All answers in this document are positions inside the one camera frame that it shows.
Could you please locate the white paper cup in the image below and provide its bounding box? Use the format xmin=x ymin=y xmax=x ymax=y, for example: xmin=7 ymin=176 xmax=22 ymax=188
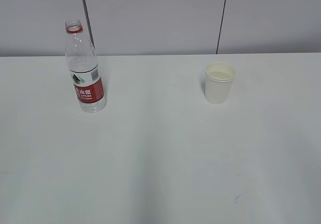
xmin=205 ymin=71 xmax=234 ymax=104
xmin=205 ymin=62 xmax=236 ymax=82

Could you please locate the clear plastic water bottle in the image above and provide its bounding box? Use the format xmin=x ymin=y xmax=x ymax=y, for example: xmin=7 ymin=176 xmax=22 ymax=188
xmin=65 ymin=20 xmax=107 ymax=113

